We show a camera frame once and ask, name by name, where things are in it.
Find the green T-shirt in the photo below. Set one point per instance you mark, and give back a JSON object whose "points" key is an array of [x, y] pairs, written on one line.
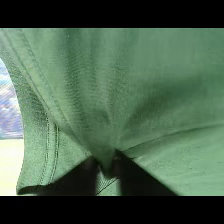
{"points": [[133, 93]]}

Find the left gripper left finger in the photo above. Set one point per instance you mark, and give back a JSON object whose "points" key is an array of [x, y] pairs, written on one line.
{"points": [[80, 180]]}

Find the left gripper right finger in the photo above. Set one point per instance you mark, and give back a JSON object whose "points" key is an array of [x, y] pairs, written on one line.
{"points": [[140, 181]]}

